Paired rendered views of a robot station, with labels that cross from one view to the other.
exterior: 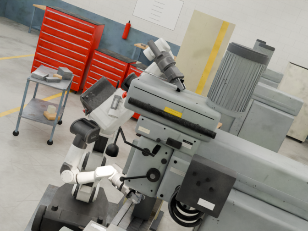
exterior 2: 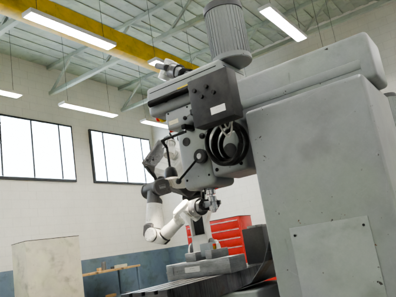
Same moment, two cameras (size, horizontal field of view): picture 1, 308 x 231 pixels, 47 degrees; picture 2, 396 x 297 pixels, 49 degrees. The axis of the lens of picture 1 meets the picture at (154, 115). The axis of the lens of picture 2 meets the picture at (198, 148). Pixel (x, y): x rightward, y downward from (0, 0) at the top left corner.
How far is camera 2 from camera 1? 1.58 m
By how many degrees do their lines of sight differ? 38
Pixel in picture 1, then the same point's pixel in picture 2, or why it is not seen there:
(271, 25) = not seen: outside the picture
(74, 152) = (149, 209)
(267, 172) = (286, 71)
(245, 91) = (230, 30)
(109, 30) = not seen: hidden behind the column
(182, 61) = not seen: hidden behind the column
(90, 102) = (152, 162)
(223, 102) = (218, 50)
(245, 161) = (263, 78)
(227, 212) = (262, 122)
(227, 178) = (219, 72)
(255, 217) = (287, 104)
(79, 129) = (147, 187)
